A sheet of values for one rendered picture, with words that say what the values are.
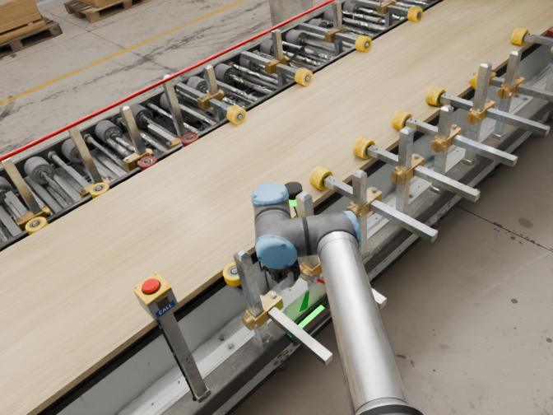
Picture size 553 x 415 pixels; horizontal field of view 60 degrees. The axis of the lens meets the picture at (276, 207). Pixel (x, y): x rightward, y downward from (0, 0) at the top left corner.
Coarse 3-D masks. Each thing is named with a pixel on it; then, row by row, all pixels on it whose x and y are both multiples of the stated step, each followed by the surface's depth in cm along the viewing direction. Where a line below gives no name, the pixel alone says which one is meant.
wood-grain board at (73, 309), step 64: (448, 0) 308; (512, 0) 295; (384, 64) 253; (448, 64) 244; (256, 128) 222; (320, 128) 215; (384, 128) 208; (128, 192) 197; (192, 192) 192; (320, 192) 182; (0, 256) 178; (64, 256) 173; (128, 256) 169; (192, 256) 165; (0, 320) 154; (64, 320) 151; (128, 320) 148; (0, 384) 137; (64, 384) 134
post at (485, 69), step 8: (488, 64) 184; (480, 72) 187; (488, 72) 185; (480, 80) 188; (488, 80) 188; (480, 88) 190; (480, 96) 192; (480, 104) 194; (472, 128) 203; (480, 128) 204; (472, 136) 205; (472, 152) 209; (472, 160) 213
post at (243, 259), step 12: (240, 252) 132; (240, 264) 132; (252, 264) 135; (240, 276) 137; (252, 276) 137; (252, 288) 140; (252, 300) 142; (252, 312) 147; (264, 324) 153; (264, 336) 156
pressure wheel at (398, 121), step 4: (396, 112) 202; (400, 112) 202; (404, 112) 201; (396, 116) 202; (400, 116) 200; (404, 116) 200; (408, 116) 201; (392, 120) 203; (396, 120) 201; (400, 120) 200; (404, 120) 200; (392, 124) 204; (396, 124) 202; (400, 124) 200; (404, 124) 202; (400, 128) 202
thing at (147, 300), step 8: (144, 280) 116; (160, 280) 115; (136, 288) 114; (160, 288) 113; (168, 288) 113; (144, 296) 112; (152, 296) 112; (160, 296) 113; (168, 296) 114; (144, 304) 113; (152, 304) 112; (176, 304) 118; (152, 312) 113
